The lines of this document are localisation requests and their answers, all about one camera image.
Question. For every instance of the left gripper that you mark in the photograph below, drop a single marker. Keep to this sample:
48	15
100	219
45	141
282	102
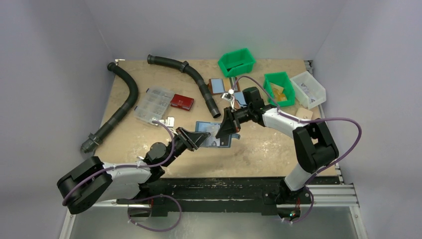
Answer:
184	139

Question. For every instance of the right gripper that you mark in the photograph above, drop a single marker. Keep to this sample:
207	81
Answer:
234	119

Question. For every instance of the dark grey card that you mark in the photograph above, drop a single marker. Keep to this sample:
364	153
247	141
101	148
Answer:
225	141

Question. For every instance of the blue leather card holder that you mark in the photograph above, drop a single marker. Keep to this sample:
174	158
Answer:
212	128

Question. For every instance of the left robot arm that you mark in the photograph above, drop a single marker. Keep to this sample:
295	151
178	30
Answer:
95	181

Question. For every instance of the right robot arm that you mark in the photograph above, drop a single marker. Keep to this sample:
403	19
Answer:
314	144

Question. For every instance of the pink open card holder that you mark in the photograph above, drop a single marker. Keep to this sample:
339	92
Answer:
239	100

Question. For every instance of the red card case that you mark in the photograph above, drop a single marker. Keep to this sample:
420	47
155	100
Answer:
182	102

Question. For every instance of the brown open card holder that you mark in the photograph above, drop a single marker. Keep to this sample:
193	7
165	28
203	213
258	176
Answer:
221	85

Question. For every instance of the beige card holder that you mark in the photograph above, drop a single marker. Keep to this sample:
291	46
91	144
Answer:
304	114

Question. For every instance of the clear plastic screw box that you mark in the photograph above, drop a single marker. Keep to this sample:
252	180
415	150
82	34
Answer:
153	105

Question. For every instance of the green bin right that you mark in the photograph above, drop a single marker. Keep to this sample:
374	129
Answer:
279	87

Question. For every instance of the green bin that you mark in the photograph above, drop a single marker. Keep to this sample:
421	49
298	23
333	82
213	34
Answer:
279	87
236	63

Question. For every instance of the green bin rear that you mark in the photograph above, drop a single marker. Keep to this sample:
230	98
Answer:
236	63

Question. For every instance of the white translucent bin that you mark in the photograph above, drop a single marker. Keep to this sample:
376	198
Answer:
308	91

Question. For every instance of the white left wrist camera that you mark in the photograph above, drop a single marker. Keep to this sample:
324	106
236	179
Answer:
168	122

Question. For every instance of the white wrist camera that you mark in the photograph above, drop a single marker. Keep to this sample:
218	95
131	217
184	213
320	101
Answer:
229	96
168	122

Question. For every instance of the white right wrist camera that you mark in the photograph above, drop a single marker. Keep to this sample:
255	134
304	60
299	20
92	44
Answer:
229	96

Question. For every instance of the black table front rail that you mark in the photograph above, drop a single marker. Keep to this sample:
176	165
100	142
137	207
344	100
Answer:
216	195

